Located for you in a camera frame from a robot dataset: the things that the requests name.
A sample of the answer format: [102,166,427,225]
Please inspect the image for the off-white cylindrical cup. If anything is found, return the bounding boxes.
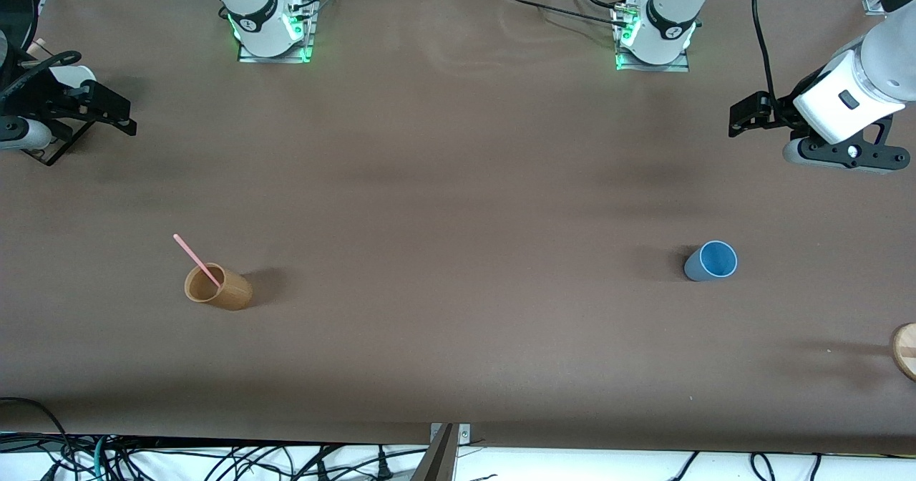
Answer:
[0,115,53,151]

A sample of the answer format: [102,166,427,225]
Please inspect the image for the pink chopstick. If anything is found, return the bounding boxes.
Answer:
[173,234,223,288]

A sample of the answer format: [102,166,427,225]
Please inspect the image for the brown bamboo cup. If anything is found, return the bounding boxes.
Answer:
[184,263,253,311]

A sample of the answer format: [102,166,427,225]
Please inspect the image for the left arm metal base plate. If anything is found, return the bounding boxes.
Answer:
[615,5,691,73]

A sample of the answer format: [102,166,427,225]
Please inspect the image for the dark grey metal bar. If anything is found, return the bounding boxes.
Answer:
[410,424,460,481]

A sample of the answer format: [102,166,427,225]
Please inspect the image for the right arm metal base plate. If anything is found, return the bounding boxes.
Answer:
[238,0,316,64]

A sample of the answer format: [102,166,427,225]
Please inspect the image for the white mug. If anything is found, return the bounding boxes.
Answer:
[52,65,97,89]

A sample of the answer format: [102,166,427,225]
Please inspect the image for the long black table cable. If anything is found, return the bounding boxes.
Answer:
[501,0,630,27]

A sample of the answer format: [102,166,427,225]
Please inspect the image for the small metal edge bracket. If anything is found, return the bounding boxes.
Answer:
[429,424,472,446]

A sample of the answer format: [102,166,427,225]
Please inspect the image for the blue cup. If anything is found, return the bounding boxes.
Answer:
[683,240,739,282]

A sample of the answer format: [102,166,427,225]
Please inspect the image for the round wooden disc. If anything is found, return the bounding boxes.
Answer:
[890,322,916,382]

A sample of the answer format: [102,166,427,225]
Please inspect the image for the black looped floor cable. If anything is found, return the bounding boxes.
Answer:
[0,397,81,481]

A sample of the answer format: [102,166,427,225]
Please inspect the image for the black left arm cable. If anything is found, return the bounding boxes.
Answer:
[750,0,781,106]

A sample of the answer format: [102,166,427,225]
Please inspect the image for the black wire rack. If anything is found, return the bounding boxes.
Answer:
[20,117,98,167]

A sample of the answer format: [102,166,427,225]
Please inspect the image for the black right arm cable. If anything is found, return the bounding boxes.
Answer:
[0,50,84,106]

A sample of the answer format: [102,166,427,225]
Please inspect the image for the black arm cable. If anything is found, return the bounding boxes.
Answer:
[0,50,84,106]
[750,0,781,106]

